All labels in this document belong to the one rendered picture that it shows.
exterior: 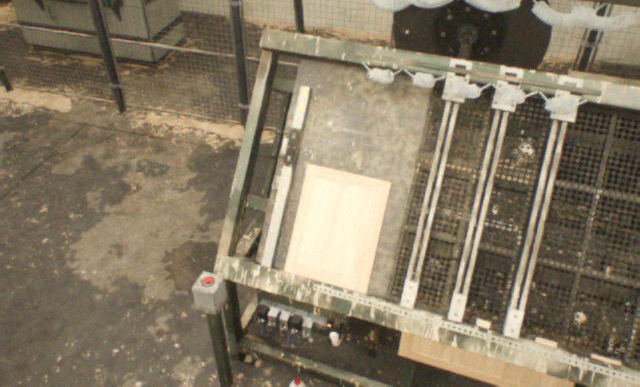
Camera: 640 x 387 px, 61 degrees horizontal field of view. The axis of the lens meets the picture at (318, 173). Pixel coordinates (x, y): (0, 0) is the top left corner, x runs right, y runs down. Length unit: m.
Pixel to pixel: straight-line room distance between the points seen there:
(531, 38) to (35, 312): 3.52
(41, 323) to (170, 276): 0.87
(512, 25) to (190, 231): 2.79
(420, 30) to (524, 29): 0.52
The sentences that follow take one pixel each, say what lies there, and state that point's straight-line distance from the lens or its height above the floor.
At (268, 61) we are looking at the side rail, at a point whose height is 1.72.
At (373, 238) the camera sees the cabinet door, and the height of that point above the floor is 1.11.
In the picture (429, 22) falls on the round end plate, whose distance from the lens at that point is 3.00.
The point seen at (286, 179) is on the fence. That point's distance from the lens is 2.78.
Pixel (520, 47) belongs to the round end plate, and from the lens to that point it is 3.01.
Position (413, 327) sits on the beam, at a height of 0.85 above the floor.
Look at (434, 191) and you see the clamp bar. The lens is 2.63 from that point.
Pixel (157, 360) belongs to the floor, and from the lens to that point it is 3.70.
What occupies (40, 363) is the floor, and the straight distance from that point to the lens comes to 3.94.
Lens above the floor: 3.01
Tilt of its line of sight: 38 degrees down
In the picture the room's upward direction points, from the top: straight up
